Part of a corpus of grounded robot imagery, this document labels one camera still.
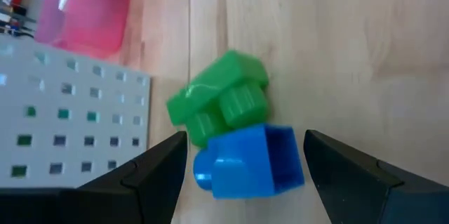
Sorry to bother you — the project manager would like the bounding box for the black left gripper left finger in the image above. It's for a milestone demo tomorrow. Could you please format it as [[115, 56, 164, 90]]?
[[0, 131, 189, 224]]

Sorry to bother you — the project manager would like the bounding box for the pink plastic tray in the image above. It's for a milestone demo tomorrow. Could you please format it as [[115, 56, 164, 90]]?
[[34, 0, 135, 61]]

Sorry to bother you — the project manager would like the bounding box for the white perforated basket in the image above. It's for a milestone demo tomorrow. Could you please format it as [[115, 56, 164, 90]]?
[[0, 34, 152, 188]]

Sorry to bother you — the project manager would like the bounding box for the short green toy block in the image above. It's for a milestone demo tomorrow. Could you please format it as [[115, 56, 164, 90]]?
[[165, 49, 271, 149]]

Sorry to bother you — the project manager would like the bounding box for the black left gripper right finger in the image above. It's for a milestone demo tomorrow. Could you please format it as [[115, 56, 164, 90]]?
[[303, 129, 449, 224]]

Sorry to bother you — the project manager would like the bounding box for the large blue toy block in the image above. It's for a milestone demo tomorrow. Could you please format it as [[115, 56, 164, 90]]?
[[192, 122, 306, 201]]

